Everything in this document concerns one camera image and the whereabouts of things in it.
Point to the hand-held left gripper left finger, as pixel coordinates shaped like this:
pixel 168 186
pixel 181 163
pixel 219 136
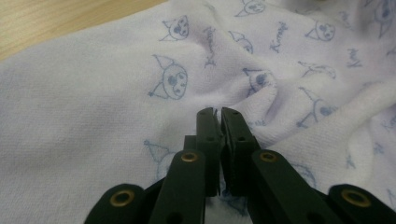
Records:
pixel 209 137

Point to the white printed towel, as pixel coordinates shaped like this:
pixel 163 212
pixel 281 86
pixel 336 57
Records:
pixel 93 109

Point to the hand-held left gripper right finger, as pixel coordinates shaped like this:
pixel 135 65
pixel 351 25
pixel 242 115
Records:
pixel 235 137

